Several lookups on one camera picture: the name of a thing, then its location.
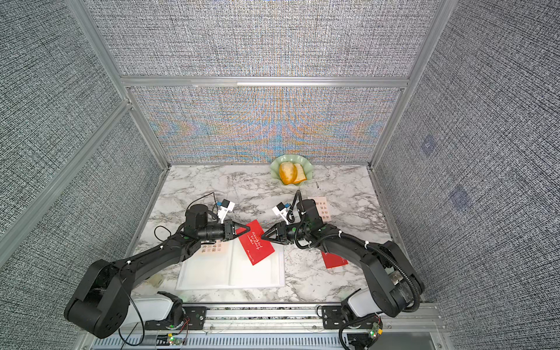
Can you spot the large orange bread roll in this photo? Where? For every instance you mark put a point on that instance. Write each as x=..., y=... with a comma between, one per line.
x=287, y=172

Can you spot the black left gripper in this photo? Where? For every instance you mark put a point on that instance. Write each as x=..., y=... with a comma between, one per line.
x=228, y=230

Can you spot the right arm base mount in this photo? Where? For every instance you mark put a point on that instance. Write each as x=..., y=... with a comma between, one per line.
x=357, y=319

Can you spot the large red card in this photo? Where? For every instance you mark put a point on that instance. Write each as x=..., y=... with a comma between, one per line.
x=255, y=248

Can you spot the aluminium enclosure frame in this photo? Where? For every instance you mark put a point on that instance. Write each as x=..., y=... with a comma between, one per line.
x=29, y=218

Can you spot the small bread slice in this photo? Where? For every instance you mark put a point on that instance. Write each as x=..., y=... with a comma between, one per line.
x=300, y=174

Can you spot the pink card four text rows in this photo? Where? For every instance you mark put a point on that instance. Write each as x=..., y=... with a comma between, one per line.
x=219, y=248

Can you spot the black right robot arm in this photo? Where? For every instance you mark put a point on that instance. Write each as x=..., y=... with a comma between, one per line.
x=392, y=281

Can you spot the light green wavy bowl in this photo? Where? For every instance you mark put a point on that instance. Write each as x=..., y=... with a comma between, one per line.
x=307, y=166

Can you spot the white photo album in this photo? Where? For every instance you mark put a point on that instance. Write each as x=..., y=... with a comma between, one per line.
x=231, y=271

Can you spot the small red card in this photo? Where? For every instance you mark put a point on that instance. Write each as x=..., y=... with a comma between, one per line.
x=333, y=261

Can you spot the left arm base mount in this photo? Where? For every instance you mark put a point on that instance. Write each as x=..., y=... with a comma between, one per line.
x=165, y=311

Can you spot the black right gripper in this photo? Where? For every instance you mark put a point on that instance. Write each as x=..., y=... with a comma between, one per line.
x=281, y=232

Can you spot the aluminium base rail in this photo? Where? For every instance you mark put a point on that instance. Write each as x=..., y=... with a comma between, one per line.
x=279, y=326

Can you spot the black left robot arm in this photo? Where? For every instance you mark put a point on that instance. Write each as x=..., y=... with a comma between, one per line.
x=101, y=301

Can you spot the pink card red characters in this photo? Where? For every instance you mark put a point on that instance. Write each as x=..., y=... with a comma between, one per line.
x=323, y=208

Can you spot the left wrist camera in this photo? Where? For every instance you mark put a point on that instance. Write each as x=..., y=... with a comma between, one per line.
x=224, y=207

